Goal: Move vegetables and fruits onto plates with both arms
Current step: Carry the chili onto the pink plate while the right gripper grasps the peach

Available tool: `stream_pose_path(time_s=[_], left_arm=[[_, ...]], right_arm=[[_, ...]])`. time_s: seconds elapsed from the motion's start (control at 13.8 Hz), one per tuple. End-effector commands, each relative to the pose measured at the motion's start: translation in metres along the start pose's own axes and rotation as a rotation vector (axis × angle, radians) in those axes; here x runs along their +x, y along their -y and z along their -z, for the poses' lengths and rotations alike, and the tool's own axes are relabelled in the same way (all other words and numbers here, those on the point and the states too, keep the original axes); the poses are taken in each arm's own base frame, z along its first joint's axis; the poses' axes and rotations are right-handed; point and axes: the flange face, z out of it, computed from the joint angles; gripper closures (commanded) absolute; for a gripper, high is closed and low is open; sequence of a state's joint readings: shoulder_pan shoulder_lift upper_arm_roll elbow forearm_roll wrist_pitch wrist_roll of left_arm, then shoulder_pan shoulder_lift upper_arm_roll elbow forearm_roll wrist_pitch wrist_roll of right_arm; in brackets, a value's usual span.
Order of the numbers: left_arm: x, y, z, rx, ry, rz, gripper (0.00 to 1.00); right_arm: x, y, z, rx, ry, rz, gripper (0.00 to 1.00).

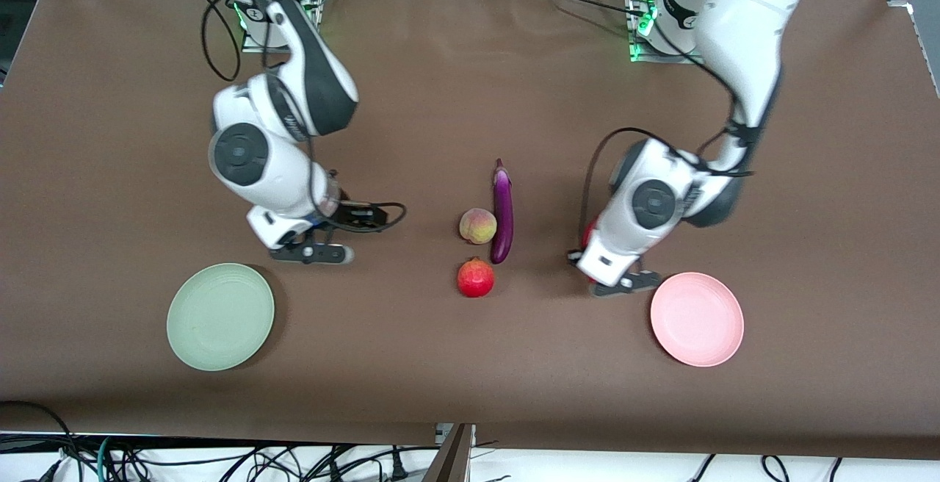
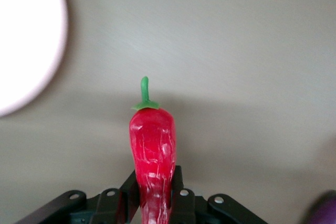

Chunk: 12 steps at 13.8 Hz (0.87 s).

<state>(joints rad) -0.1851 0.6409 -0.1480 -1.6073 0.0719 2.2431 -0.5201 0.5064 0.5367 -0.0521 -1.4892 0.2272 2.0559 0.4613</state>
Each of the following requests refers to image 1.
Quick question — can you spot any light green plate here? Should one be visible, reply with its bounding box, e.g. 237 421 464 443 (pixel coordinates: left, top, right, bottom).
166 262 275 373

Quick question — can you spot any pink plate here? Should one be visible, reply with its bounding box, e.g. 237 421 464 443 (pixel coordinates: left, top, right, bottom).
650 272 745 368

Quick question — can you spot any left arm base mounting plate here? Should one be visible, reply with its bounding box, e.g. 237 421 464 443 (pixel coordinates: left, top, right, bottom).
628 0 707 65

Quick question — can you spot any brown table cover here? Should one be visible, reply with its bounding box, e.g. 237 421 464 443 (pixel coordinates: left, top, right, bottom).
0 0 940 461

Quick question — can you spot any black looped floor cable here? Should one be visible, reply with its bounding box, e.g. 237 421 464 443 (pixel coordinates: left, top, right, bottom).
0 400 83 482

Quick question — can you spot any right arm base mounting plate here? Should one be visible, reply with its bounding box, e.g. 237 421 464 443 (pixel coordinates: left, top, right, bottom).
241 0 324 54

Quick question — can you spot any small silver bracket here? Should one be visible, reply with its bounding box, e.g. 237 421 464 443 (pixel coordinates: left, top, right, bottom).
435 423 477 447

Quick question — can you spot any black floor cable with plug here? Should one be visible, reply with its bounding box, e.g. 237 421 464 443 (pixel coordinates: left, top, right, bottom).
380 445 409 480

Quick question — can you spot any yellow pink peach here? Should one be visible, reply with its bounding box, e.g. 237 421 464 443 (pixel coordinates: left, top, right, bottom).
459 207 498 245

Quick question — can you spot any purple eggplant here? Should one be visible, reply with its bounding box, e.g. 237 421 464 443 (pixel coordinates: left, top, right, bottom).
492 159 515 265

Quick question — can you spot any red pomegranate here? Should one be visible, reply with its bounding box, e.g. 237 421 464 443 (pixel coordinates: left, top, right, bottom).
457 257 496 298

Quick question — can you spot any dark support post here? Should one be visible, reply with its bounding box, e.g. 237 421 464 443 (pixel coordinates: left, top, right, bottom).
422 425 471 482

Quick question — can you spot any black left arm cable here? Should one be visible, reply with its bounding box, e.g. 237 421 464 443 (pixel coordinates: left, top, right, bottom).
579 0 757 248

